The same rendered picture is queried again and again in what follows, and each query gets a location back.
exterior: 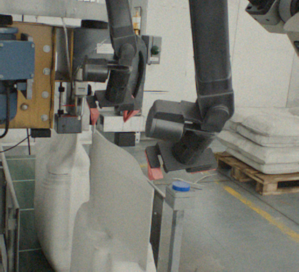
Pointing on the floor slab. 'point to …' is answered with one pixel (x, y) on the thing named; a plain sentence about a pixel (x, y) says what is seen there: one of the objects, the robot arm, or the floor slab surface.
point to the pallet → (244, 174)
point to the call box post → (173, 264)
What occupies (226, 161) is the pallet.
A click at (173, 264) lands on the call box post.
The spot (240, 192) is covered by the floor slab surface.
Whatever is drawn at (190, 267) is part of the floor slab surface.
